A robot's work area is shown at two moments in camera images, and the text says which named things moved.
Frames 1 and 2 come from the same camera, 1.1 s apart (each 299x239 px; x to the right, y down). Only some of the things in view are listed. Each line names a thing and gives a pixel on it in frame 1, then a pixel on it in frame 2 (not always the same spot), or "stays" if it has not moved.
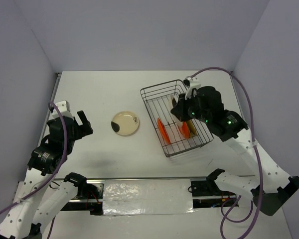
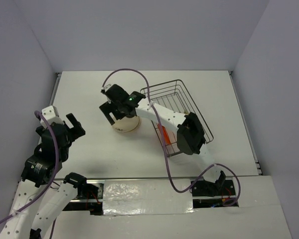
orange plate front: [163, 131] stays
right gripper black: [179, 110] → [107, 108]
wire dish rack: [176, 135] stays
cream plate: [179, 123] → [127, 124]
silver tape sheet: [147, 196] stays
